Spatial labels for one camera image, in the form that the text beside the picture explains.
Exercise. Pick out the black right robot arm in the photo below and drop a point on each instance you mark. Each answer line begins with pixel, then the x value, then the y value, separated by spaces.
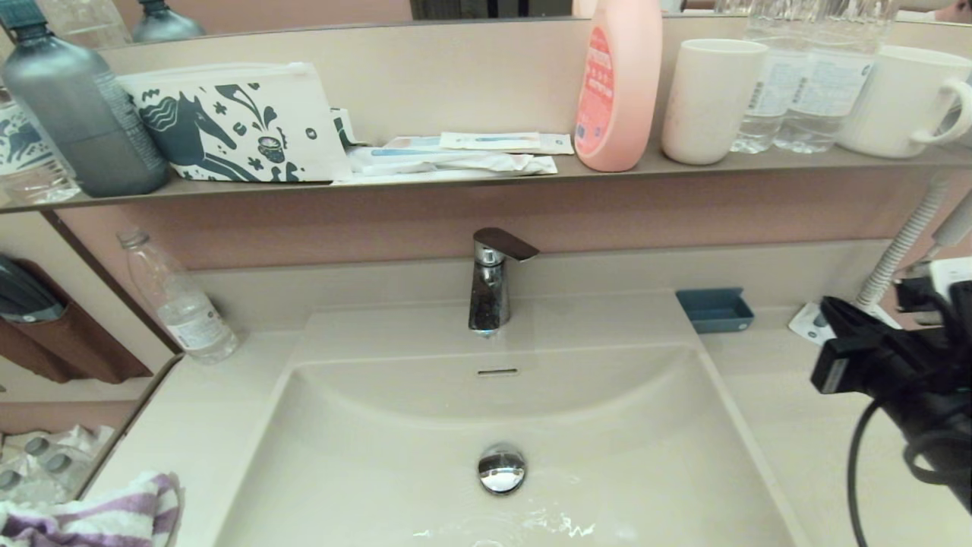
pixel 949 456

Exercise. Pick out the clear bottle blue print label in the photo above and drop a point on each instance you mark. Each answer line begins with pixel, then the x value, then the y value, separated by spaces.
pixel 29 178

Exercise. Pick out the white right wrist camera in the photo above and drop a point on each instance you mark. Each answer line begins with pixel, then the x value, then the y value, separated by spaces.
pixel 949 277

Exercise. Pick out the black hair dryer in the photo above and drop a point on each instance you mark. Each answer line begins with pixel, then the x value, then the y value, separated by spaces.
pixel 26 296

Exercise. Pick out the crumpled white plastic wrapper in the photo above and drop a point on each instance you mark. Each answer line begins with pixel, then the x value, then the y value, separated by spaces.
pixel 456 162

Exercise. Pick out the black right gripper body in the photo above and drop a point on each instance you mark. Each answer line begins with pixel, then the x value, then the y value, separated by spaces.
pixel 926 372

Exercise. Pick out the white pouch blue horse print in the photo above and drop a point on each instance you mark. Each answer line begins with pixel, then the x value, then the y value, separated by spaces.
pixel 228 125

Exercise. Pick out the beige sink basin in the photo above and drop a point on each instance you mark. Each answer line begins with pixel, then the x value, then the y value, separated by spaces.
pixel 607 441

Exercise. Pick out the flat white sachet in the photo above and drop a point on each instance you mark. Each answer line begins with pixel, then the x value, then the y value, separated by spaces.
pixel 558 143

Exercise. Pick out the brown hanging pouch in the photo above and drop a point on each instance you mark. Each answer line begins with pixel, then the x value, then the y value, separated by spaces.
pixel 76 349

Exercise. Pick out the shrink-wrapped bottle pack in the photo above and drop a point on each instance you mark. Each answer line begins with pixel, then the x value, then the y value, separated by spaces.
pixel 53 463

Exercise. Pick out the purple white striped towel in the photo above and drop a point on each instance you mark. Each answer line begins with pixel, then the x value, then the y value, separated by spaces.
pixel 99 520

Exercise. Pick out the grey wall shelf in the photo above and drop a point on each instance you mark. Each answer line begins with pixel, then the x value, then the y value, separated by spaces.
pixel 566 170

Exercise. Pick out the small white toothbrush packet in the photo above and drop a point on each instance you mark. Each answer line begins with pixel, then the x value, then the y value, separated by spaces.
pixel 490 141

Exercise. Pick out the white plastic tumbler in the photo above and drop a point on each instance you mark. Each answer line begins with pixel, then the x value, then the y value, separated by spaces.
pixel 710 106

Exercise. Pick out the white sachet grey picture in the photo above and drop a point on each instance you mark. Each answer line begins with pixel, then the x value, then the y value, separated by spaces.
pixel 806 325

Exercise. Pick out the pink lotion bottle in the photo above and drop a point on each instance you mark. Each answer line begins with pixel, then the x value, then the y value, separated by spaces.
pixel 626 91

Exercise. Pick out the chrome faucet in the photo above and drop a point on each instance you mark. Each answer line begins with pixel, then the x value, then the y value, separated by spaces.
pixel 490 296

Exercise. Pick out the metal towel rail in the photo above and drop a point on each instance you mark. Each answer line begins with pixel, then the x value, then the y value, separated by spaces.
pixel 130 425

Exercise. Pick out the grey bottle teal cap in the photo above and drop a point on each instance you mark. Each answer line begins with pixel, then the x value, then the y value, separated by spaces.
pixel 80 129

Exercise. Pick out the white ceramic mug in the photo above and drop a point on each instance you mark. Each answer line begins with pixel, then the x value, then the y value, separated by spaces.
pixel 888 102

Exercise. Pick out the slim clear plastic bottle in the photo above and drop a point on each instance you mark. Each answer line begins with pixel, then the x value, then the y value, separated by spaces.
pixel 186 319

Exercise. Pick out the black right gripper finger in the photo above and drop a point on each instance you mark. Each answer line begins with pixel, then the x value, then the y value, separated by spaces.
pixel 854 315
pixel 847 333

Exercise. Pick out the chrome drain stopper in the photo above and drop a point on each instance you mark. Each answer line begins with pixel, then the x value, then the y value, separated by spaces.
pixel 501 467

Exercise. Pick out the blue soap dish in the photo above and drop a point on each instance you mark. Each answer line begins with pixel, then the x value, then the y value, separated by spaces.
pixel 715 311

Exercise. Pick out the clear water bottle white label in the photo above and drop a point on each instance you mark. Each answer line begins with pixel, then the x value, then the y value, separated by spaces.
pixel 765 99
pixel 831 91

